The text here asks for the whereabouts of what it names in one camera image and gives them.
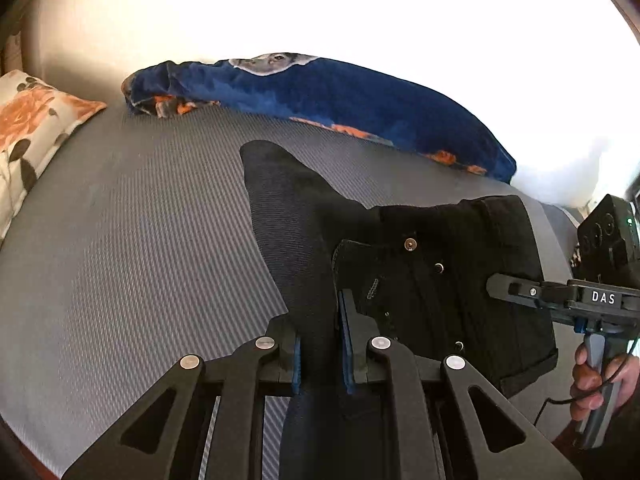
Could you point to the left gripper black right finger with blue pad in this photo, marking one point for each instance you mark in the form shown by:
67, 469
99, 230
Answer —
441, 419

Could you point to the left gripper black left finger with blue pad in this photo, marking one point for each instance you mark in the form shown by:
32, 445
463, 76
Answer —
201, 419

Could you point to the black pants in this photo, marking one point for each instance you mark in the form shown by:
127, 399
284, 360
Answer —
420, 273

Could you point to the person's right hand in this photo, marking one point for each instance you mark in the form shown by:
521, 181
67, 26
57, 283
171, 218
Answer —
587, 379

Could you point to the grey mesh mattress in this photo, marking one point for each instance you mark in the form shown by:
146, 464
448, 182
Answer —
137, 248

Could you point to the floral orange white pillow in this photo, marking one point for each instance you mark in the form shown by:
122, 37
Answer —
36, 120

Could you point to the blue orange patterned blanket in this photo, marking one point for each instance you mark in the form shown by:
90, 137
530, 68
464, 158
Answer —
333, 95

